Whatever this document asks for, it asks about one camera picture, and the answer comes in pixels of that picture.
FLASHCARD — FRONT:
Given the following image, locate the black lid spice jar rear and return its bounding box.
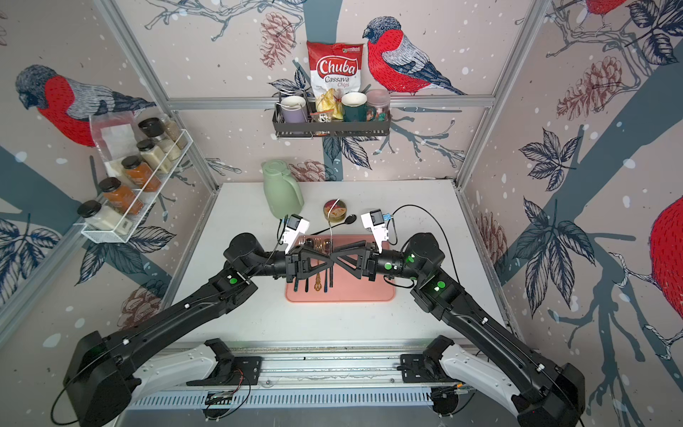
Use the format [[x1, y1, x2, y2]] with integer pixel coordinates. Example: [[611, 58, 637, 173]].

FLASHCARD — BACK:
[[138, 117, 181, 161]]

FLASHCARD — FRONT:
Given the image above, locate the pink plastic tray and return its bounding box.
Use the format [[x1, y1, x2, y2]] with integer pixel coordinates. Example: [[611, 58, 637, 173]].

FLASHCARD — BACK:
[[285, 234, 396, 304]]

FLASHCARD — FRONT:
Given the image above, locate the green thermos jug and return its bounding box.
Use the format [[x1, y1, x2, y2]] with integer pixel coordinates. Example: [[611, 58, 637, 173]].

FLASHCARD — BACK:
[[261, 159, 304, 219]]

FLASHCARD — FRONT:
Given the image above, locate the white powder spice jar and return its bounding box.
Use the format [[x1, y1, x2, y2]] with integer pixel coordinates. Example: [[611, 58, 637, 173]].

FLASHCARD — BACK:
[[76, 200, 132, 235]]

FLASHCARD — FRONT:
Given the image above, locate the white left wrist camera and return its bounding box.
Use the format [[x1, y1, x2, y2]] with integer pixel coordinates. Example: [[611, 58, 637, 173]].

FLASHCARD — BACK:
[[281, 215, 309, 254]]

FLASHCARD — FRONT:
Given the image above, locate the clear plastic bag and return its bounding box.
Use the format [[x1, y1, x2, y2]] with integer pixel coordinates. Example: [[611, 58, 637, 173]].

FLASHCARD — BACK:
[[89, 111, 144, 177]]

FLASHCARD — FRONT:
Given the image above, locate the pink lidded plastic container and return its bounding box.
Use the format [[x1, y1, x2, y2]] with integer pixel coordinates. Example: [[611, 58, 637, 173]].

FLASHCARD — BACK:
[[366, 89, 391, 122]]

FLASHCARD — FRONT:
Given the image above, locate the black wire wall shelf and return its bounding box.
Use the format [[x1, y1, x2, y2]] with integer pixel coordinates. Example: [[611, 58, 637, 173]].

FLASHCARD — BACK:
[[272, 101, 392, 139]]

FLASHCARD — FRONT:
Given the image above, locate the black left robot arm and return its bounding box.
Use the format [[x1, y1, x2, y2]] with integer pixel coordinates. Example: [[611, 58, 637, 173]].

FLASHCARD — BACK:
[[62, 233, 335, 426]]

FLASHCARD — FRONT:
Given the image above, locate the orange spice jar front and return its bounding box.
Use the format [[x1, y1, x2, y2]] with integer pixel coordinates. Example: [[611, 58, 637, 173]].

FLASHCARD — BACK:
[[99, 177, 144, 215]]

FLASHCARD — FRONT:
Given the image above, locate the dark green mug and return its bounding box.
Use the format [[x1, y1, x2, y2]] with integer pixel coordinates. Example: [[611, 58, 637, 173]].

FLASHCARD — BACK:
[[341, 92, 375, 122]]

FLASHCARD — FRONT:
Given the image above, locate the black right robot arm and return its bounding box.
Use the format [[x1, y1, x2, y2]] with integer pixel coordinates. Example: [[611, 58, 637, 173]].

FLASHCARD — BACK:
[[330, 233, 585, 426]]

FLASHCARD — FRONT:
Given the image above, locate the purple mug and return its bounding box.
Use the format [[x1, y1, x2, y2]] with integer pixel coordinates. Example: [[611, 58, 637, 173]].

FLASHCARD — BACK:
[[279, 95, 309, 124]]

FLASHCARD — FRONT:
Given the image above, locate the round red yellow tin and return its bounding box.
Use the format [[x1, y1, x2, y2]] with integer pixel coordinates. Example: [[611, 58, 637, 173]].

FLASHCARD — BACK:
[[324, 199, 348, 224]]

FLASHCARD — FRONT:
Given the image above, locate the small snack packet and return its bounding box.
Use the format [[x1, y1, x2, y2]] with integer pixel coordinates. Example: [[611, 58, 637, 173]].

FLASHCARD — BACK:
[[311, 110, 334, 123]]

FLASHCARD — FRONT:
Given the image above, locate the orange spice jar middle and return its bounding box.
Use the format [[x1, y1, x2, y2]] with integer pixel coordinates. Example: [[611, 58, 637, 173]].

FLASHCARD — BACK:
[[121, 156, 161, 192]]

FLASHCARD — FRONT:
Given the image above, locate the clear acrylic spice rack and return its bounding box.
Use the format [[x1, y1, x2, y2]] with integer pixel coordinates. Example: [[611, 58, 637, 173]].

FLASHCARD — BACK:
[[81, 129, 194, 244]]

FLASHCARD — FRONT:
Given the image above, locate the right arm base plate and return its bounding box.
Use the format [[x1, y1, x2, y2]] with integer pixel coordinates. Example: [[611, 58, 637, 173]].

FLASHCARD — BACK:
[[396, 354, 455, 384]]

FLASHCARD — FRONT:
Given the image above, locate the Chuba cassava chips bag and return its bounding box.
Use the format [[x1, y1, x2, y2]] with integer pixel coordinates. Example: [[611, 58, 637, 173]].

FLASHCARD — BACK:
[[307, 42, 364, 101]]

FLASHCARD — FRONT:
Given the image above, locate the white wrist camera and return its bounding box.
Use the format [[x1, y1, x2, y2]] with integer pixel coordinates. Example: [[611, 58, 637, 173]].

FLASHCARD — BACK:
[[361, 209, 391, 253], [281, 215, 309, 254]]

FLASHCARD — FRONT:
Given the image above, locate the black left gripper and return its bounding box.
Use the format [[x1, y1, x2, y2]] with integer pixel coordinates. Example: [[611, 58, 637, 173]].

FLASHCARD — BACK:
[[245, 246, 334, 286]]

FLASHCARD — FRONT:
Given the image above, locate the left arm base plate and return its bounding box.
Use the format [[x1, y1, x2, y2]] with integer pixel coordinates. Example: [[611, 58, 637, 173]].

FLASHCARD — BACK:
[[186, 356, 263, 387]]

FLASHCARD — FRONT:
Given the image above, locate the beige spice jar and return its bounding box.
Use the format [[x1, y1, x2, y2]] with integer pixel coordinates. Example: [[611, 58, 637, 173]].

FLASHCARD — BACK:
[[136, 139, 173, 174]]

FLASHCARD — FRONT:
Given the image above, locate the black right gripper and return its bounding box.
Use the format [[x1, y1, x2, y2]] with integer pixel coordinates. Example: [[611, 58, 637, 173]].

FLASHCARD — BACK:
[[334, 240, 427, 286]]

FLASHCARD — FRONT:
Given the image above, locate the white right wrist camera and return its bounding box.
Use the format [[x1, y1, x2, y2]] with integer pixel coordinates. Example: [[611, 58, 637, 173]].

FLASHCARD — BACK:
[[361, 209, 391, 253]]

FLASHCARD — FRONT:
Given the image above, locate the orange spice jar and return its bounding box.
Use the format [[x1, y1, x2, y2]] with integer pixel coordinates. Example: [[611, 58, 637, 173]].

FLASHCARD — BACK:
[[121, 156, 161, 192], [99, 177, 144, 215]]

